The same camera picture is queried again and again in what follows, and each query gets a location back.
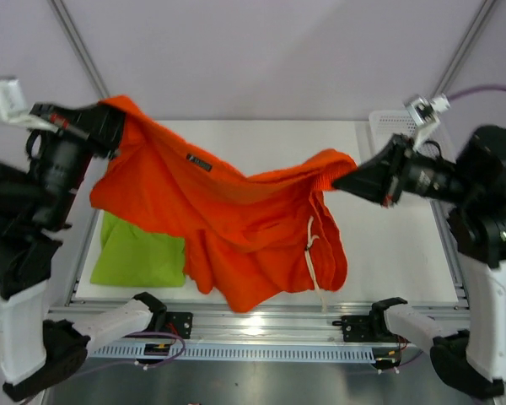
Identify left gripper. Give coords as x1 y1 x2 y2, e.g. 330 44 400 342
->
32 93 135 224

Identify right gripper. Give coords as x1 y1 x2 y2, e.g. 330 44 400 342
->
331 130 474 203

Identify lime green shorts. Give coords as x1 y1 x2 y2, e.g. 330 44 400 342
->
90 212 186 288

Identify orange shorts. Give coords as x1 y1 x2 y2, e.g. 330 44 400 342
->
90 95 357 313

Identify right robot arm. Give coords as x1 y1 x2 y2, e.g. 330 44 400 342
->
333 125 506 400

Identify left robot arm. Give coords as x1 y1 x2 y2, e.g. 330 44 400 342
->
0 104 167 402

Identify white plastic basket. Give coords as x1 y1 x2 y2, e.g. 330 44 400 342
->
369 110 455 161

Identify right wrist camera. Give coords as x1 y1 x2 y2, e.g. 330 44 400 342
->
404 94 450 150

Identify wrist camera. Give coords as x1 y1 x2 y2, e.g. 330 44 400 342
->
0 76 35 128
404 94 450 150

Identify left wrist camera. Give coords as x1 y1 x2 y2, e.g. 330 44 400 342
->
0 76 35 128

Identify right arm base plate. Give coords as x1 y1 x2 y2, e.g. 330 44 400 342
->
331 315 397 343

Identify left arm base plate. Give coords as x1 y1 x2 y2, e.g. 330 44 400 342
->
163 311 194 339

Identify aluminium mounting rail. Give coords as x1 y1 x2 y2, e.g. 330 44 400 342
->
48 300 473 349

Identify slotted cable duct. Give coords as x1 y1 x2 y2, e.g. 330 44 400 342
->
86 343 418 363

